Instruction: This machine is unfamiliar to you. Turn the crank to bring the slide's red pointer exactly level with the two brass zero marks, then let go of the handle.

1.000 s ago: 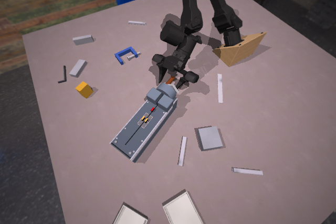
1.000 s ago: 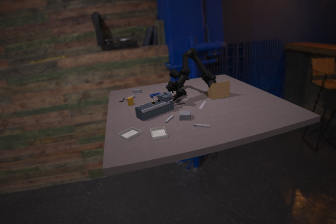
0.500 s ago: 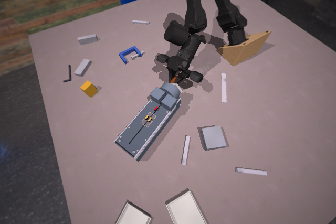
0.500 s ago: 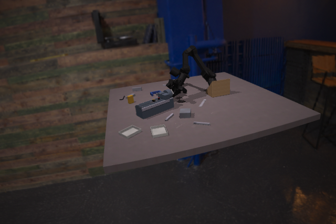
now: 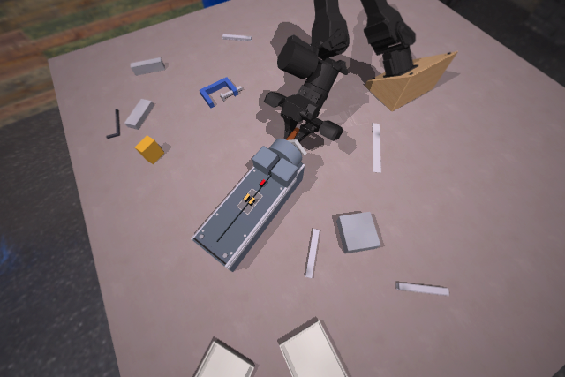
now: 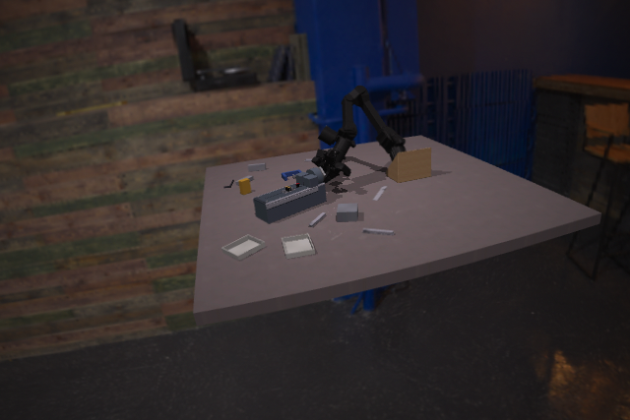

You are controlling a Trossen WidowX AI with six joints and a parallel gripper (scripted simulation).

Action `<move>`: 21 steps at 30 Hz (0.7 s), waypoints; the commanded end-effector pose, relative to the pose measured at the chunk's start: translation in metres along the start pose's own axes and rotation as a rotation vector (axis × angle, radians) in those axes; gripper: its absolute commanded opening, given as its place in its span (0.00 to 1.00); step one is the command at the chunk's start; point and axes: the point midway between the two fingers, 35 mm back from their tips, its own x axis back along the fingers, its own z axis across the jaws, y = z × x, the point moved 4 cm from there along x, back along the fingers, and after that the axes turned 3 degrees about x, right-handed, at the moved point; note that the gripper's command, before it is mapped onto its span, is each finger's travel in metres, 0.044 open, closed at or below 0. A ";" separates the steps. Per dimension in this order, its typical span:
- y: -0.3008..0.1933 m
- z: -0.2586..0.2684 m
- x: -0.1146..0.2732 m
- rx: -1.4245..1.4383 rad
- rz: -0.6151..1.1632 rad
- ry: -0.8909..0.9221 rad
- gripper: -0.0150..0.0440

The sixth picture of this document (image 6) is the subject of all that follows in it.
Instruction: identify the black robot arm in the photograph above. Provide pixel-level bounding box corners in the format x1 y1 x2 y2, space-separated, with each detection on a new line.
316 86 406 163

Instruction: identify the blue c-clamp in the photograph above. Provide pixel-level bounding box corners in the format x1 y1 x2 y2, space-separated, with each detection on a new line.
282 170 302 181

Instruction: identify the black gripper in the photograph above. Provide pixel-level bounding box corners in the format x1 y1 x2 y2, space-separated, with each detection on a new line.
311 148 351 184

